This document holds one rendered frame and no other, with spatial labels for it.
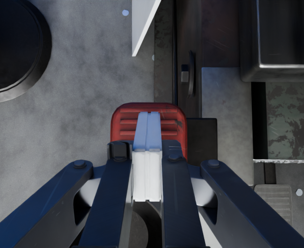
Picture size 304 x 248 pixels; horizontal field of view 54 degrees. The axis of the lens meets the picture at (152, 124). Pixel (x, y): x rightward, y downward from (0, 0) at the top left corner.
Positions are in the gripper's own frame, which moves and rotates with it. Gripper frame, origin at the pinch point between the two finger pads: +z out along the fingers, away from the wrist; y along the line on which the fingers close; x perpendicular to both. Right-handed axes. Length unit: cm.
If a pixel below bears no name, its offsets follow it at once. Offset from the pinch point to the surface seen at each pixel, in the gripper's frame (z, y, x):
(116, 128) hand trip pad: 4.5, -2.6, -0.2
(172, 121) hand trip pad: 4.7, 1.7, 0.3
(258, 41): 13.4, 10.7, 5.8
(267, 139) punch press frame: 15.0, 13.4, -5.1
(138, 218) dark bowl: 64, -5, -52
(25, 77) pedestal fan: 80, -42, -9
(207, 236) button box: 11.9, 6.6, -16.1
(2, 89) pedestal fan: 79, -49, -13
